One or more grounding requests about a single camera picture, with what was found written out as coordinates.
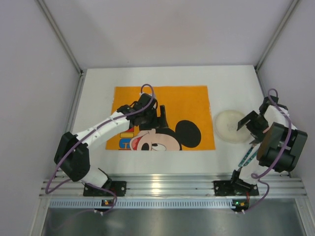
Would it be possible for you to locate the fork with patterned handle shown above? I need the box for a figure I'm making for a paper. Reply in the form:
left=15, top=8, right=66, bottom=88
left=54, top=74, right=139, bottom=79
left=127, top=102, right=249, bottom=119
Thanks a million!
left=238, top=145, right=255, bottom=167

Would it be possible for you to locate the right aluminium corner post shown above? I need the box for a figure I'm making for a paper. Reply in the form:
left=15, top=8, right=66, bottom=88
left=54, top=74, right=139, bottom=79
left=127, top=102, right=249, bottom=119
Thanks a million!
left=254, top=0, right=301, bottom=73

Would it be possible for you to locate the spoon with patterned handle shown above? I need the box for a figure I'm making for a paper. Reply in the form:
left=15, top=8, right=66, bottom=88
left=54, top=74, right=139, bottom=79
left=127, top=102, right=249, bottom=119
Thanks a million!
left=243, top=150, right=258, bottom=167

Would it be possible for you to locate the left aluminium corner post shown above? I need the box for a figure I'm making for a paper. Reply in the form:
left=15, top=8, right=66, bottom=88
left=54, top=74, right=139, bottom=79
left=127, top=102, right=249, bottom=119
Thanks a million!
left=35, top=0, right=83, bottom=75

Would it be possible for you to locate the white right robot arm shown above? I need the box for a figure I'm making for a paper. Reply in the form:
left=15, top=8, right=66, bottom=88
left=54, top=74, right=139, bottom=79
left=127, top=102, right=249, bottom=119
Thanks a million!
left=237, top=95, right=308, bottom=184

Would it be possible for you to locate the aluminium corner post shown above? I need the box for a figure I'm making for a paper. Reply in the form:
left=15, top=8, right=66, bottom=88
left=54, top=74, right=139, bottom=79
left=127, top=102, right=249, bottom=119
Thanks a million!
left=35, top=0, right=83, bottom=75
left=254, top=0, right=301, bottom=73

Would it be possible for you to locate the cream round plate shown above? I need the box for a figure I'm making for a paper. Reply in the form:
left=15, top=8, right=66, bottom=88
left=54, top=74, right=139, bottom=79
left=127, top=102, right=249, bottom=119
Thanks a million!
left=214, top=110, right=251, bottom=144

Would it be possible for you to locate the slotted grey cable duct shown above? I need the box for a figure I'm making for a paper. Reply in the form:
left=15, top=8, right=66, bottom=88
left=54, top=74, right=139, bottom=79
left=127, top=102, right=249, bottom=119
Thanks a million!
left=49, top=199, right=298, bottom=209

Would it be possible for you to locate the aluminium front frame rail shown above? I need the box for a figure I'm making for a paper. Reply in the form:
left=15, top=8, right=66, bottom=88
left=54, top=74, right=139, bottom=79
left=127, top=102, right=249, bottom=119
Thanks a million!
left=39, top=173, right=307, bottom=199

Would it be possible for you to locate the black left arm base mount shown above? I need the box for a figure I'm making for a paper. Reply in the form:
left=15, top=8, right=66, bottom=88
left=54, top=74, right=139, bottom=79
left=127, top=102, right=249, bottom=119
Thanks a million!
left=83, top=180, right=127, bottom=197

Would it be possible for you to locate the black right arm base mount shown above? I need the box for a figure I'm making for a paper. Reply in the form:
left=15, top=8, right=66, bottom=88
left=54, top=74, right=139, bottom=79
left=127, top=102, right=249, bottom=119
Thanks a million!
left=213, top=180, right=259, bottom=197

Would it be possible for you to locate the orange cartoon mouse placemat cloth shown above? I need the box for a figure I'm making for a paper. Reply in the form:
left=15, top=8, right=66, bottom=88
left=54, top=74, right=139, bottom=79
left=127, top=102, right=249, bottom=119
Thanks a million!
left=106, top=86, right=216, bottom=151

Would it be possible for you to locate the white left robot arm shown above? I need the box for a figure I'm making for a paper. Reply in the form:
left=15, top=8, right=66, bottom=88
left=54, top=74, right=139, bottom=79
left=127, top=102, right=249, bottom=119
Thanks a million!
left=54, top=93, right=167, bottom=189

